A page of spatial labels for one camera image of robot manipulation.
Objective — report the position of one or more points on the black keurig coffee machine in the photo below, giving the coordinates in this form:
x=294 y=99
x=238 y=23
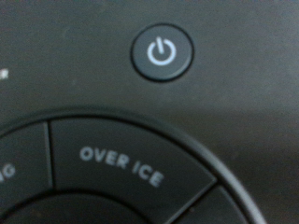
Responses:
x=233 y=93

